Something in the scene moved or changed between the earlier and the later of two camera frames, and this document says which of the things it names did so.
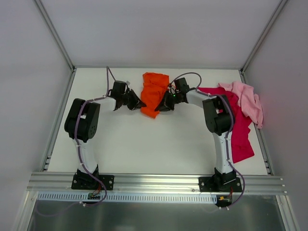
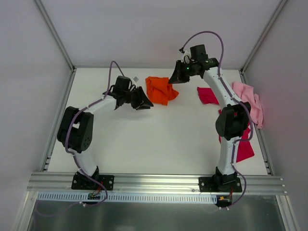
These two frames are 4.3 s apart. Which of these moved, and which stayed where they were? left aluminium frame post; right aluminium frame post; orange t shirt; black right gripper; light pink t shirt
Moved: orange t shirt; black right gripper
Stayed: right aluminium frame post; left aluminium frame post; light pink t shirt
